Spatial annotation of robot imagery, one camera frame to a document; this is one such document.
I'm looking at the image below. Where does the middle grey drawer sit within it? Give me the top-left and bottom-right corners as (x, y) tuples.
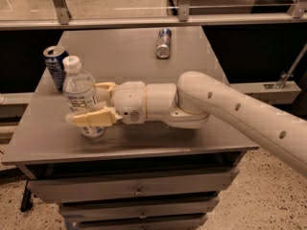
(59, 195), (219, 221)

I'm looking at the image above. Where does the clear plastic water bottle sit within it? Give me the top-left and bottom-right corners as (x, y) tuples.
(61, 55), (106, 139)

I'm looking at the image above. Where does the top grey drawer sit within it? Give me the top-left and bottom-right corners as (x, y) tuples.
(28, 167), (239, 203)

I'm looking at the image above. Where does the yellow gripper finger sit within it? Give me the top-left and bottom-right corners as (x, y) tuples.
(65, 107), (122, 127)
(96, 81), (117, 102)

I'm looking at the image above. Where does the metal bracket on ledge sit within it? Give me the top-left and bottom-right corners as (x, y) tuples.
(264, 42), (307, 89)

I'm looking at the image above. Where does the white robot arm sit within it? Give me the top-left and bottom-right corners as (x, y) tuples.
(66, 71), (307, 176)

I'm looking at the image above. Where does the blue soda can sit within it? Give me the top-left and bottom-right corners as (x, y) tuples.
(43, 45), (68, 91)

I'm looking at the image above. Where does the bottom grey drawer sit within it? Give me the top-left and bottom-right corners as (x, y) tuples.
(65, 214), (207, 230)

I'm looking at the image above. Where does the silver blue redbull can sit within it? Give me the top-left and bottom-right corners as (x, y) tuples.
(156, 28), (172, 58)

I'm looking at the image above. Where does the grey metal railing frame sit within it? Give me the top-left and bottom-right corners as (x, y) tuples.
(0, 0), (307, 31)

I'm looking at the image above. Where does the grey drawer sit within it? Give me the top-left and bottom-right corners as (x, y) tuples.
(59, 195), (219, 221)
(65, 214), (207, 230)
(28, 167), (239, 203)

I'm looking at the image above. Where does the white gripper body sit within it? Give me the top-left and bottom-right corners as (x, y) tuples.
(112, 81), (146, 125)

